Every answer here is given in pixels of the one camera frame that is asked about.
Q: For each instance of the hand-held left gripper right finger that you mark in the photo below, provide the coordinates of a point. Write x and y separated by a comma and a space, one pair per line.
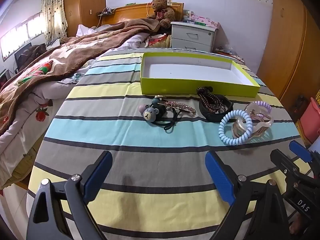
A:
220, 180

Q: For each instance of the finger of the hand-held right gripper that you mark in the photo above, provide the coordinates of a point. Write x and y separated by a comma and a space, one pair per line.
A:
282, 160
300, 150

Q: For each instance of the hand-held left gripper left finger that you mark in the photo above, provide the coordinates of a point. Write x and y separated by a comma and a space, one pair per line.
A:
97, 177

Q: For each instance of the clear pink claw clip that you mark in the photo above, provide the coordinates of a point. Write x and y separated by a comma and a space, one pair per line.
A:
262, 127

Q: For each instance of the black hair band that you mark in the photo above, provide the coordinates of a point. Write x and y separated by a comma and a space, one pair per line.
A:
215, 116

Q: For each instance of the pink rhinestone hair clip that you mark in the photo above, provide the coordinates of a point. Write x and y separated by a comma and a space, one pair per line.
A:
180, 105

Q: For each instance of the green cardboard box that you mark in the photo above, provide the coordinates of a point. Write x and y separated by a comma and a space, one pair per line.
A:
175, 67

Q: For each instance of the person's right hand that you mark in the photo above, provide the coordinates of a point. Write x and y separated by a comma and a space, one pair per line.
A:
297, 223

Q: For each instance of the pink plastic bin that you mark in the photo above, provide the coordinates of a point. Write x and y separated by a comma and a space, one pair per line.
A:
312, 117

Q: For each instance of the plastic bags pile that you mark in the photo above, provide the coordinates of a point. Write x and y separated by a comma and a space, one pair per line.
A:
228, 52

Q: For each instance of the brown blanket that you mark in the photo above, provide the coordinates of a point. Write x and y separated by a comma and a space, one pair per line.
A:
75, 55

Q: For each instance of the black monitor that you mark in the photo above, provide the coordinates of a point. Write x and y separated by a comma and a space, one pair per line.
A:
22, 51

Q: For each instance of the white nightstand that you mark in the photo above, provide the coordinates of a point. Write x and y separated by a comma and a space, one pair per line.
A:
192, 35

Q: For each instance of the red patterned pillow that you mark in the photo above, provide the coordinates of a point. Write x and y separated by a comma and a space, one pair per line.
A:
157, 38

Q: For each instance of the pink floral box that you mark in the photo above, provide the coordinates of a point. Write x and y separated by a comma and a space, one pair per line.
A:
207, 21

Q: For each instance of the window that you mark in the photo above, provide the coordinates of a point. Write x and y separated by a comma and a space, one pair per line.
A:
15, 35

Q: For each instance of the patterned curtain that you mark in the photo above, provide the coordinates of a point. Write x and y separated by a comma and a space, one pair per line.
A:
53, 17

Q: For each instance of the clear plastic organizer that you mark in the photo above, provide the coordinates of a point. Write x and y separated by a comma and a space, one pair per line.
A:
190, 16

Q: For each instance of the power strip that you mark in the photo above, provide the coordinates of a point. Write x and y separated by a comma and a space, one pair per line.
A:
107, 10

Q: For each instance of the wooden headboard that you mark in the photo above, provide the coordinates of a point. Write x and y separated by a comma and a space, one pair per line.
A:
130, 11

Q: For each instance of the tall wooden wardrobe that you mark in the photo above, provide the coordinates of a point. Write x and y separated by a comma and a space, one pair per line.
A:
85, 0

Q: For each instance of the brown teddy bear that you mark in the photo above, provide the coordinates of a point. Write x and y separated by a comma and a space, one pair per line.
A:
162, 7

